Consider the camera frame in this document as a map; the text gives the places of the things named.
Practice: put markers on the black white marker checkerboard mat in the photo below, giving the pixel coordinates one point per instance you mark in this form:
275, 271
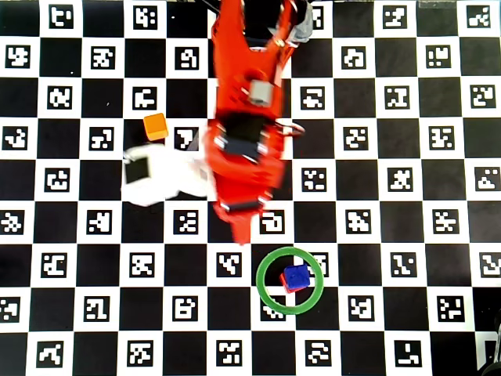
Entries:
391, 188

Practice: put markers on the blue cube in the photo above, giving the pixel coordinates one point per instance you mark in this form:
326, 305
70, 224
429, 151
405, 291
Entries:
297, 276

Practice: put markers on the orange cube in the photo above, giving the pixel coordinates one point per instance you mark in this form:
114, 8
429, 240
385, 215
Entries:
156, 127

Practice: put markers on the red cube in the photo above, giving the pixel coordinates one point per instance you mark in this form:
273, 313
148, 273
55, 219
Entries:
282, 286

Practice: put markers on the black camera stand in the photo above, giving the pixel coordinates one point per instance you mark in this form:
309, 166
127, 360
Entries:
493, 370

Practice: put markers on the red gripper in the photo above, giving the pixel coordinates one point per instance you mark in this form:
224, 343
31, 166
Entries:
241, 206

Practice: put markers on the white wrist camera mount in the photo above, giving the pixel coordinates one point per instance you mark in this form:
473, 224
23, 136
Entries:
164, 180

